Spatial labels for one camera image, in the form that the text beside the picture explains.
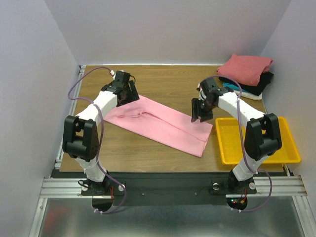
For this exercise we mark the aluminium front frame rail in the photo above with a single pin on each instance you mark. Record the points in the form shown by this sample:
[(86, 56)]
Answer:
[(282, 187)]

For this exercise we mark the yellow plastic tray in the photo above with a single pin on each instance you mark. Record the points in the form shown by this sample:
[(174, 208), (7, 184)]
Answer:
[(228, 135)]

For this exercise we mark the folded teal t-shirt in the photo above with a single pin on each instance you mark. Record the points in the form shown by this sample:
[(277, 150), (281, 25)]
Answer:
[(232, 86)]

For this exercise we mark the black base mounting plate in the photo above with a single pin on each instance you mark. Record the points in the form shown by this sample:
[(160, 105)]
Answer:
[(150, 189)]

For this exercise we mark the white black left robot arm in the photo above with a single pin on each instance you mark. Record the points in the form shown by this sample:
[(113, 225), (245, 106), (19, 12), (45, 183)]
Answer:
[(81, 140)]

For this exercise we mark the folded salmon red t-shirt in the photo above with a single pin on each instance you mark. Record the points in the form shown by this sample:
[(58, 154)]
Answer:
[(245, 69)]

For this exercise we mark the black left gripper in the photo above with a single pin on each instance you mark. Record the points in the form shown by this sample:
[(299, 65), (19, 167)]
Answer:
[(134, 95)]

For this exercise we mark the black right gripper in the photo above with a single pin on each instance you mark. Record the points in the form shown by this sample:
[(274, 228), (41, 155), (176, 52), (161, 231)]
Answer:
[(200, 111)]

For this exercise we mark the light pink t-shirt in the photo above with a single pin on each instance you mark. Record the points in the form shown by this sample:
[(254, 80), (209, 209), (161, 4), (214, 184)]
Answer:
[(162, 124)]

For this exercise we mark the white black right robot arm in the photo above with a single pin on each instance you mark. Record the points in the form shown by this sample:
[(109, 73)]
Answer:
[(261, 138)]

